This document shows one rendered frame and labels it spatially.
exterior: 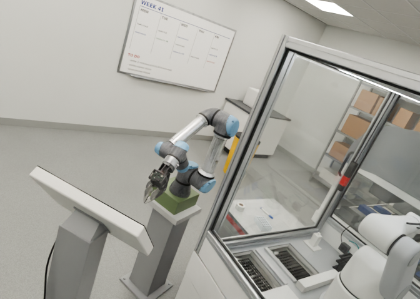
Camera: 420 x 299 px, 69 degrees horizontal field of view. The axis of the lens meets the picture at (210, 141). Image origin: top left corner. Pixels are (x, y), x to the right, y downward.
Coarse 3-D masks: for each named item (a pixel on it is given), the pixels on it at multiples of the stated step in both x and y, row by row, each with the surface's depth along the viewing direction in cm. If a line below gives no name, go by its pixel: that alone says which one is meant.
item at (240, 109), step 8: (248, 88) 560; (248, 96) 558; (256, 96) 543; (232, 104) 550; (240, 104) 546; (248, 104) 557; (232, 112) 549; (240, 112) 534; (248, 112) 515; (240, 120) 533; (240, 128) 532
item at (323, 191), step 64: (320, 64) 101; (256, 128) 123; (320, 128) 99; (384, 128) 83; (256, 192) 120; (320, 192) 97; (384, 192) 82; (256, 256) 117; (320, 256) 96; (384, 256) 81
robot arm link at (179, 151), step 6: (174, 144) 156; (180, 144) 155; (186, 144) 156; (174, 150) 153; (180, 150) 153; (186, 150) 156; (174, 156) 151; (180, 156) 152; (186, 156) 159; (180, 162) 157
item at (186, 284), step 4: (184, 276) 153; (188, 276) 150; (184, 280) 152; (188, 280) 150; (184, 284) 152; (188, 284) 150; (192, 284) 147; (180, 288) 155; (184, 288) 152; (188, 288) 149; (192, 288) 146; (180, 292) 155; (184, 292) 152; (188, 292) 149; (192, 292) 146; (196, 292) 144; (176, 296) 157; (180, 296) 154; (184, 296) 151; (188, 296) 149; (192, 296) 146; (196, 296) 143
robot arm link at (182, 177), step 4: (192, 164) 201; (196, 164) 203; (192, 168) 197; (196, 168) 199; (188, 172) 197; (192, 172) 196; (176, 176) 203; (180, 176) 200; (184, 176) 198; (188, 176) 196; (180, 180) 200; (184, 180) 200; (188, 180) 197
